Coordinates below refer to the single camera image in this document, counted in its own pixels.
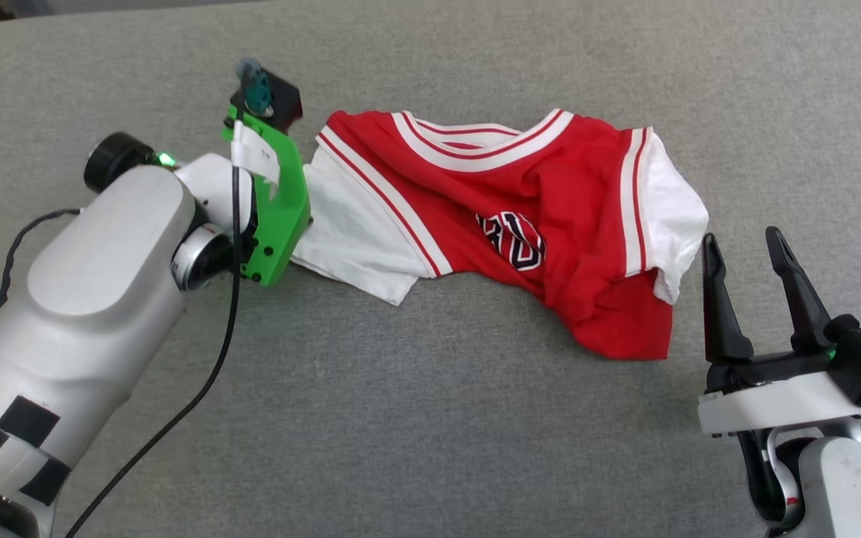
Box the white paper cable label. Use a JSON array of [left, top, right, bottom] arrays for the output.
[[231, 122, 283, 185]]

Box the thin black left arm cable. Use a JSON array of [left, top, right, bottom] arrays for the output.
[[64, 112, 246, 538]]

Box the red and white basketball jersey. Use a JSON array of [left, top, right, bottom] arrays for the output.
[[290, 108, 709, 361]]

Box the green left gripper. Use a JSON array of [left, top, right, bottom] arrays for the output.
[[221, 105, 312, 287]]

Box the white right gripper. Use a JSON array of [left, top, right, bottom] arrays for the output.
[[698, 226, 861, 439]]

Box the grey fabric sofa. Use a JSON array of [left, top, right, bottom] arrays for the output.
[[0, 0, 861, 538]]

